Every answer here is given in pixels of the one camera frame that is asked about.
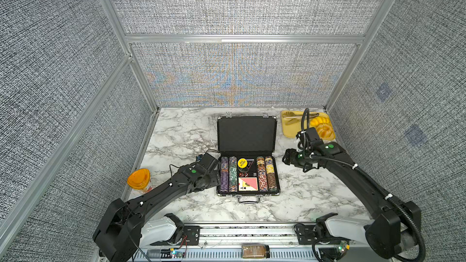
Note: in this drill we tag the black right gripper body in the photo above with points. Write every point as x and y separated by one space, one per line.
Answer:
301 158

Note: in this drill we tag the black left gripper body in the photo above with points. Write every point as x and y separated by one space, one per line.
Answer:
211 181

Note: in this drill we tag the black poker set case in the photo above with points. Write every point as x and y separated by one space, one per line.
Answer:
247 137

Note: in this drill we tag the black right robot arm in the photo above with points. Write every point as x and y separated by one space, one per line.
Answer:
395 225

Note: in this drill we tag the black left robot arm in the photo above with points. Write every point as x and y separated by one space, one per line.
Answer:
119 232

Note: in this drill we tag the purple poker chip row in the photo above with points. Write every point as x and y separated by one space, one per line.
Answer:
224 174

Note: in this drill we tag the green poker chip row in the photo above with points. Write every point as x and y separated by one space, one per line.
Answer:
233 183

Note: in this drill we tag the yellow brown poker chip row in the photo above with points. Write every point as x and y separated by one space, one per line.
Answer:
270 174

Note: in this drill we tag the red poker chip row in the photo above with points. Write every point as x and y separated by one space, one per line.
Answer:
261 172

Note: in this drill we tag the yellow bundt cake toy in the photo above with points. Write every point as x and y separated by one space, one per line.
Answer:
325 131

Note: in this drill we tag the yellow croissant toy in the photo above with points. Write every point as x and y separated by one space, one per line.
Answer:
318 120

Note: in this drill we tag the yellow plastic tray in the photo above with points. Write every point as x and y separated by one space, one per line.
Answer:
291 124

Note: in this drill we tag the yellow dealer button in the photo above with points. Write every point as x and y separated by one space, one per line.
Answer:
242 163

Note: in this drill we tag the playing card deck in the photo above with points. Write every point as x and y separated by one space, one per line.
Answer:
248 184

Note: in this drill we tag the metal tongs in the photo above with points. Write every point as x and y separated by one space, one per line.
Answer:
292 116

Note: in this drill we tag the orange lid plastic jar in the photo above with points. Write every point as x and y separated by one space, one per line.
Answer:
139 180

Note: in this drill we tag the brown spice bottle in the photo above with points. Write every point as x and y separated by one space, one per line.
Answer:
255 251

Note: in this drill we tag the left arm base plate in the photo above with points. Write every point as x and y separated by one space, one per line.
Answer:
190 236

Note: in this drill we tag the aluminium front rail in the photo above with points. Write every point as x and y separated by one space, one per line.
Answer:
221 242

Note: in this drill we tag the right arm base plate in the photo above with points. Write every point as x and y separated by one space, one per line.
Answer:
308 234

